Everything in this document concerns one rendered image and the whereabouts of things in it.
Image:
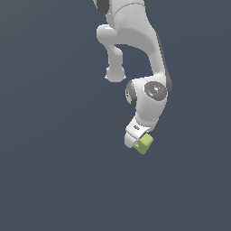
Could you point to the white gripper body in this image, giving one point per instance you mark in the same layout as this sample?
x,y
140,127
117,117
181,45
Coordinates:
x,y
133,134

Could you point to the green cube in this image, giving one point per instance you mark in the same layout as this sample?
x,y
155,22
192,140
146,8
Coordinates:
x,y
144,143

